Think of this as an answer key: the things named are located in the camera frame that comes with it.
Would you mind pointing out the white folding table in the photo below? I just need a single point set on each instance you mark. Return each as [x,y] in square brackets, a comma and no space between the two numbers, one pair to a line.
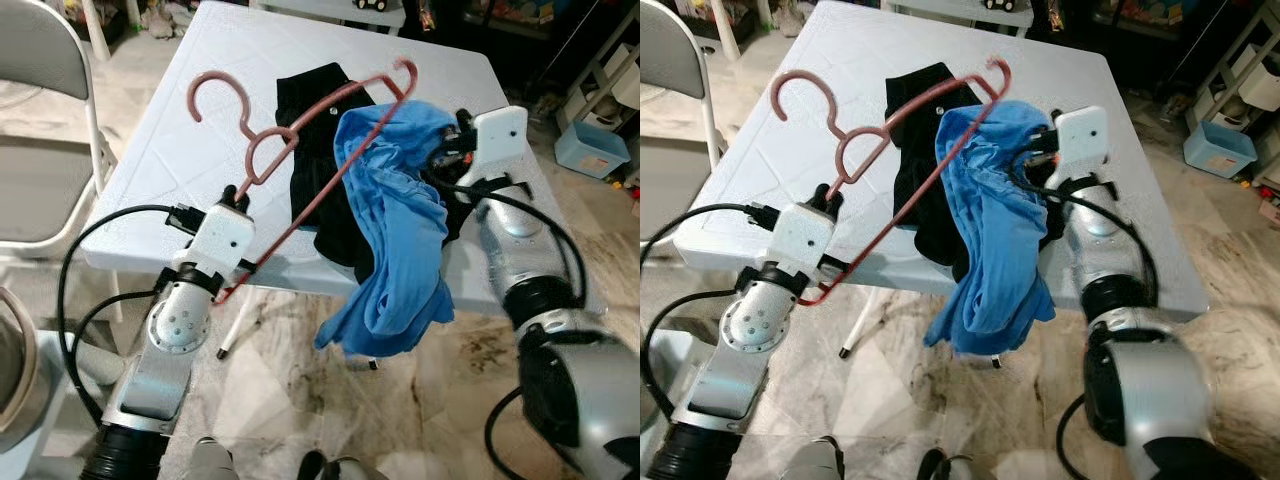
[790,150]
[200,150]

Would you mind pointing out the robot left leg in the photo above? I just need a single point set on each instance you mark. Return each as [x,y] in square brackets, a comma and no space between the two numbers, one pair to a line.
[815,462]
[210,462]

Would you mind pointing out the robot leg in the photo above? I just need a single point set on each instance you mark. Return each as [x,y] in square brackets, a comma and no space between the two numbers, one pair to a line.
[955,468]
[345,468]
[210,462]
[815,462]

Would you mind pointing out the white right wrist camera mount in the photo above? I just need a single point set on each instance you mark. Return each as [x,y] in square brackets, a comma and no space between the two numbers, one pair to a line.
[1082,140]
[500,140]

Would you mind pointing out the pink plastic hanger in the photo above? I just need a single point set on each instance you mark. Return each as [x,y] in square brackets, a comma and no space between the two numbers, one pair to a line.
[215,74]
[800,74]

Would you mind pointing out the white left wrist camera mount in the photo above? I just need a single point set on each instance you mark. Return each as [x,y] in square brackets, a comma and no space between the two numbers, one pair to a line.
[805,240]
[222,240]

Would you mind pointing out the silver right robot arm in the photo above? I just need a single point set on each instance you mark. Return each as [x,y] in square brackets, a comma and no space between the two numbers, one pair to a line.
[1100,250]
[520,260]

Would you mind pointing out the black garment with button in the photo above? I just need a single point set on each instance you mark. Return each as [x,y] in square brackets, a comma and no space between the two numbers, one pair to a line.
[310,110]
[915,110]

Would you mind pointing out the robot right leg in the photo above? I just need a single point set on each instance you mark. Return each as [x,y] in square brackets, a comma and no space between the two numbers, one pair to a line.
[955,468]
[345,468]

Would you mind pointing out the blue garment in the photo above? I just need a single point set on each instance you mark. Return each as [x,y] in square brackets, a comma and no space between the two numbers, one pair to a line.
[1000,240]
[400,240]

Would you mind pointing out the grey folding chair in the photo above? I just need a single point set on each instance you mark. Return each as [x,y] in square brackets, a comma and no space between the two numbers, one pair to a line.
[40,50]
[665,50]

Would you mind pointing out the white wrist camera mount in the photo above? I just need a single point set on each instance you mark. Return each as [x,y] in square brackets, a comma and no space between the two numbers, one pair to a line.
[1082,140]
[805,240]
[500,140]
[222,240]

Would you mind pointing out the light blue plastic bin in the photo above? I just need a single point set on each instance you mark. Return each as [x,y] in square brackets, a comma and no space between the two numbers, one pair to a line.
[590,155]
[1220,155]

